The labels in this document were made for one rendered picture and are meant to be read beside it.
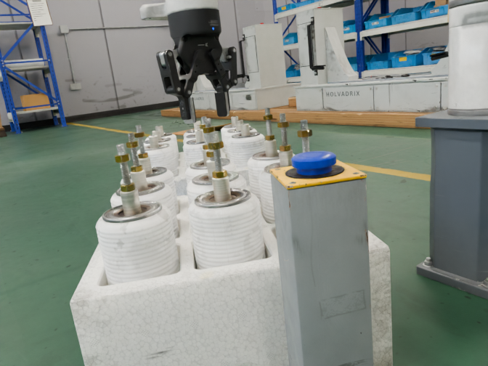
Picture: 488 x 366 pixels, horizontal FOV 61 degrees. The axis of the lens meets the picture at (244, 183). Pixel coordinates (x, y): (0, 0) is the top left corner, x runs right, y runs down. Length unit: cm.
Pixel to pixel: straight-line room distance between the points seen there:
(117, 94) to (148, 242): 648
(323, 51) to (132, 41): 436
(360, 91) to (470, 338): 230
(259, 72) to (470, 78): 311
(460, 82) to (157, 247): 54
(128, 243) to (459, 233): 55
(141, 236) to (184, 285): 8
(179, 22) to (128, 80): 642
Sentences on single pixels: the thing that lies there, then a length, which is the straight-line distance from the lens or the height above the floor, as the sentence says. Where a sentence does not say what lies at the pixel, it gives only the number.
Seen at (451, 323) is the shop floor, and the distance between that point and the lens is 75.
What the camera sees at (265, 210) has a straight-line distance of 68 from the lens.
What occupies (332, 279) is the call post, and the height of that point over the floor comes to 22.
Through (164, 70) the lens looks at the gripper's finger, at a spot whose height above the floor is 42.
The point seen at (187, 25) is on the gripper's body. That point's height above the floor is 48.
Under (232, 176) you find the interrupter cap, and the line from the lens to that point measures 66.
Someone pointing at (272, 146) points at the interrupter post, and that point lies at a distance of 78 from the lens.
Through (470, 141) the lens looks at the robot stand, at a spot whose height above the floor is 26.
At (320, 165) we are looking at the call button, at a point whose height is 32.
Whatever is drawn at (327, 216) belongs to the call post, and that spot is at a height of 28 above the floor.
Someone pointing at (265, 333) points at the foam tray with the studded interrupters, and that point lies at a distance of 56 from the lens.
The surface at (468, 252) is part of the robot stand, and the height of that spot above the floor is 7.
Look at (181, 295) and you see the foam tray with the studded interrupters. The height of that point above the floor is 16.
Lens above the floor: 41
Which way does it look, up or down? 15 degrees down
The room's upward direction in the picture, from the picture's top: 7 degrees counter-clockwise
